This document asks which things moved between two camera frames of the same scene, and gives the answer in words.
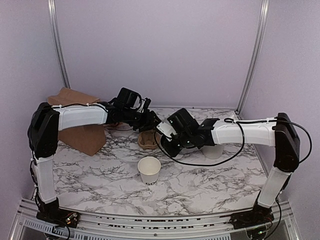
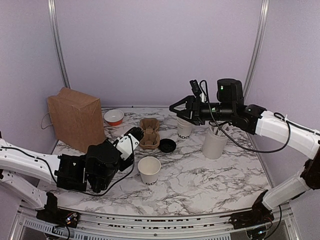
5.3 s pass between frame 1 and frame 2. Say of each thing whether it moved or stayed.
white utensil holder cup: stayed
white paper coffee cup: stayed
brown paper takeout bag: stayed
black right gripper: moved
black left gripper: moved
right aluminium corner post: stayed
